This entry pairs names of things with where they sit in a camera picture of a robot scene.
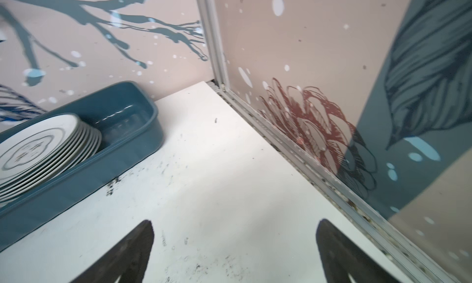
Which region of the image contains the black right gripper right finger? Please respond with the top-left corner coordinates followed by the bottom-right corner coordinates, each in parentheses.
top-left (316, 219), bottom-right (398, 283)

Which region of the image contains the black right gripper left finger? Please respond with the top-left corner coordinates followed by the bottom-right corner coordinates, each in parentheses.
top-left (73, 220), bottom-right (154, 283)

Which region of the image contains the green ring plate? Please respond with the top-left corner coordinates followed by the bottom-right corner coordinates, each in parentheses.
top-left (1, 123), bottom-right (102, 200)

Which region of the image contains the white plate black flower outline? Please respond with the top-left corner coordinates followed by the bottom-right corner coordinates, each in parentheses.
top-left (1, 113), bottom-right (81, 185)

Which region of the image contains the teal plastic bin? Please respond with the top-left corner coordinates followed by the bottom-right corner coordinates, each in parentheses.
top-left (1, 81), bottom-right (164, 251)

